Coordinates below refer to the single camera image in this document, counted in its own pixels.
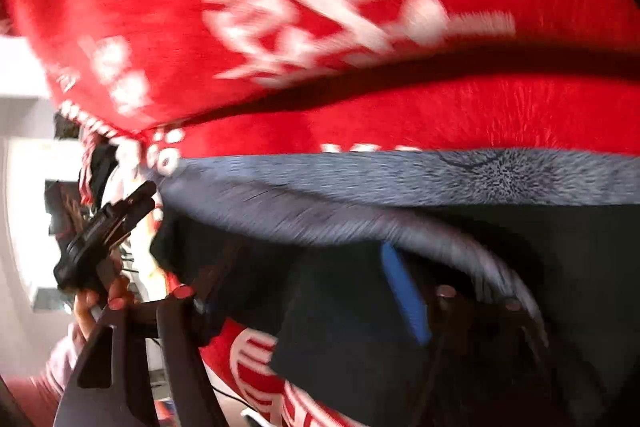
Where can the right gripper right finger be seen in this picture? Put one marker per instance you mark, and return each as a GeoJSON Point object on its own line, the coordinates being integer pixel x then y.
{"type": "Point", "coordinates": [485, 361]}

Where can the black pants grey waistband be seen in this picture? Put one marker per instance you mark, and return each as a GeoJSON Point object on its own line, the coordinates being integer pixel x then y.
{"type": "Point", "coordinates": [284, 252]}

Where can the pink left sleeve forearm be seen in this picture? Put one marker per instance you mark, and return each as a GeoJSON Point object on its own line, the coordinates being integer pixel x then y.
{"type": "Point", "coordinates": [39, 396]}

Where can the person's left hand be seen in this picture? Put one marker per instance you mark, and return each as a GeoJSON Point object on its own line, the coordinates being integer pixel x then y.
{"type": "Point", "coordinates": [118, 297]}

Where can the red sofa seat cover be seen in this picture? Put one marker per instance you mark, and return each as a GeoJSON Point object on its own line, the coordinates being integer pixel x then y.
{"type": "Point", "coordinates": [395, 250]}

